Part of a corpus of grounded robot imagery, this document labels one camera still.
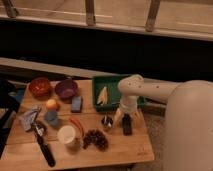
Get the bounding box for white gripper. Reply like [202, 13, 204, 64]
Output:
[113, 96, 141, 125]

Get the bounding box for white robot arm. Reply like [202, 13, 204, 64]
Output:
[117, 74, 213, 171]

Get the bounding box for green plastic tray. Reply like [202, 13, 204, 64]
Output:
[91, 73, 147, 112]

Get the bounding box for small metal cup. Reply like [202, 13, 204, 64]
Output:
[101, 115, 113, 129]

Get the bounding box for yellow banana pieces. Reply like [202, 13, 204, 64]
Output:
[97, 86, 108, 105]

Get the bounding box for red chili pepper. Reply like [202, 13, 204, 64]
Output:
[69, 116, 84, 137]

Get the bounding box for white cup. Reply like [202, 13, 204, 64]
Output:
[57, 125, 76, 146]

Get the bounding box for purple bowl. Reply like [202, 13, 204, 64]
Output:
[55, 79, 78, 99]

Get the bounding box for wooden table board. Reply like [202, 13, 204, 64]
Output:
[0, 80, 154, 171]

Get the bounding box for red yellow apple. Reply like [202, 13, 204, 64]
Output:
[46, 99, 59, 110]

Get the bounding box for red bowl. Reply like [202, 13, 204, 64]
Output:
[29, 77, 51, 97]

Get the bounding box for grey crumpled cloth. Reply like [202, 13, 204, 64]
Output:
[18, 106, 41, 132]

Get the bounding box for black handled peeler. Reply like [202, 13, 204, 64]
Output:
[32, 122, 56, 167]

